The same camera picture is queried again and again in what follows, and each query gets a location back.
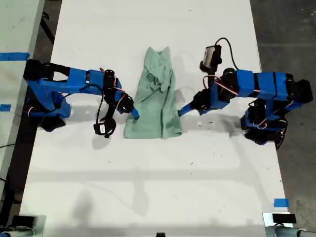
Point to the black stand leg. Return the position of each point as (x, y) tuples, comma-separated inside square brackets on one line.
[(48, 27)]

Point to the small blue tape piece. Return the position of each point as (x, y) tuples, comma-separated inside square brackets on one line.
[(281, 202), (5, 107)]

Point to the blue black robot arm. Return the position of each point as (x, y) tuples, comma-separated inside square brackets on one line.
[(79, 79), (266, 81)]

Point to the camera black stalk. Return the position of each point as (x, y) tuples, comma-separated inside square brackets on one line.
[(211, 79), (110, 112)]

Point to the white metal clamp plate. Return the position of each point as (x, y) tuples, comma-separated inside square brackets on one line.
[(40, 224), (267, 217)]

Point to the pale grey side table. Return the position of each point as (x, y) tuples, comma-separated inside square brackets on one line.
[(17, 29)]

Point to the long blue tape strip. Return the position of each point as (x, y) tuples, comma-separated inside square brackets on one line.
[(13, 56)]

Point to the pale green T-shirt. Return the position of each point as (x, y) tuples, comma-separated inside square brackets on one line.
[(153, 108)]

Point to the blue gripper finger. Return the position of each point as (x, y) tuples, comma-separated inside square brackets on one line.
[(191, 112), (132, 115), (188, 107), (135, 113)]

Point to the small black box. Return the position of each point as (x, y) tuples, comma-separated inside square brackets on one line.
[(284, 218), (24, 220)]

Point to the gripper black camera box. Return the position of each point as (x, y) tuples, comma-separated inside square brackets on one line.
[(103, 128), (211, 58)]

